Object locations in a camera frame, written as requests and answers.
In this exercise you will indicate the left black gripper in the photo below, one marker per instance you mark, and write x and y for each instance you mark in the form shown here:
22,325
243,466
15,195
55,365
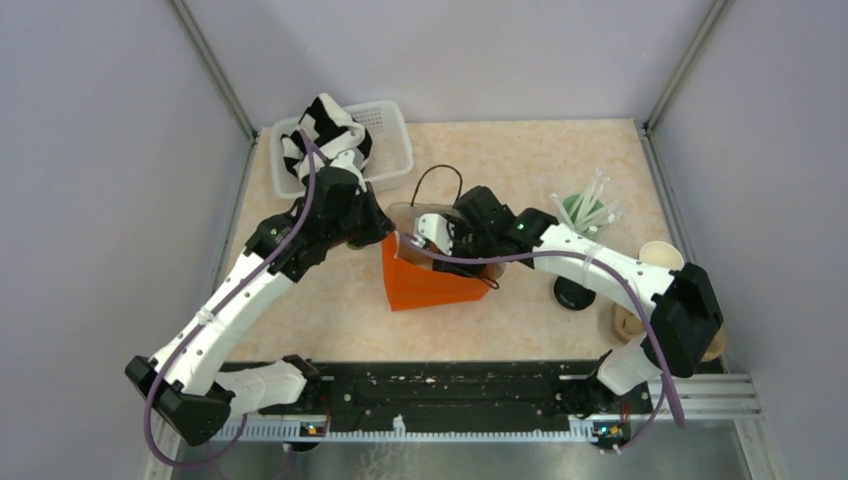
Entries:
380,223

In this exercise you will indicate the orange paper bag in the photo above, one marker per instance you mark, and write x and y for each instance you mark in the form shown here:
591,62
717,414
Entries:
413,280

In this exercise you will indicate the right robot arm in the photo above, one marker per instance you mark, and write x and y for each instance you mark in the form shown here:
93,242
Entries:
679,306

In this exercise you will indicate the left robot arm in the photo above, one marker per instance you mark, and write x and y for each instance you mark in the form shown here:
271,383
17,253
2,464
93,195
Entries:
184,383

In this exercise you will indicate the white plastic basket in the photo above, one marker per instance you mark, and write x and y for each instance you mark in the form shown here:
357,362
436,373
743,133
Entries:
391,160

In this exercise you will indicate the black white striped cloth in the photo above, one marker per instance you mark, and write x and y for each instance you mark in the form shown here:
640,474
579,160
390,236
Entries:
332,129

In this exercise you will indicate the green straw holder cup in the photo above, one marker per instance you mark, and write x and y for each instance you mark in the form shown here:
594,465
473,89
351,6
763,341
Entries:
581,213

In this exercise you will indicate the black lid on table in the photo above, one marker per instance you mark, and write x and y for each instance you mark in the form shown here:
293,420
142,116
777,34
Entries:
572,295

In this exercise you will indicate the white wrapped straws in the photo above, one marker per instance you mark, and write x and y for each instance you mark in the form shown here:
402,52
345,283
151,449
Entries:
612,211

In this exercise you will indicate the cardboard cup carrier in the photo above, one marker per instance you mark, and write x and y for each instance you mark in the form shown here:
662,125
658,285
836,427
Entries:
627,326

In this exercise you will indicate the stack of paper cups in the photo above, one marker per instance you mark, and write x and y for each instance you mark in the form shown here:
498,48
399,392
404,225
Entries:
660,253

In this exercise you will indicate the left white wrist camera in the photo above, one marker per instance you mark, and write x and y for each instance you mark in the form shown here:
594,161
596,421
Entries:
352,161

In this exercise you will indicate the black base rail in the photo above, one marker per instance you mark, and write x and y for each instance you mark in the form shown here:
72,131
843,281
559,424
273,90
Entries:
516,401

